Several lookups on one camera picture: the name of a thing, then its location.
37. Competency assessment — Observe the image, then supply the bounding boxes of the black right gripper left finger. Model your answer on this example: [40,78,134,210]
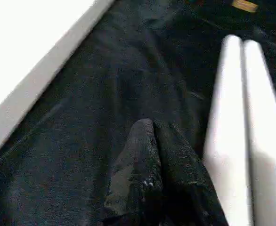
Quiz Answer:
[102,119,164,226]

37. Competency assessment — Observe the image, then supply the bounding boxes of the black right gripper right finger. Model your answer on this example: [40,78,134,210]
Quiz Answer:
[153,120,229,226]

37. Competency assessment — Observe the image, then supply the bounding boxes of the white plastic table top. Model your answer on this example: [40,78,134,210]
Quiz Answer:
[0,0,116,163]

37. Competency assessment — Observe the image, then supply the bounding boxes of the black plastic mat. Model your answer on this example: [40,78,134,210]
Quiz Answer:
[0,0,276,226]

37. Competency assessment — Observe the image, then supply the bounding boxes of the small tan box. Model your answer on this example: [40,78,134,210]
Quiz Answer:
[231,0,260,13]

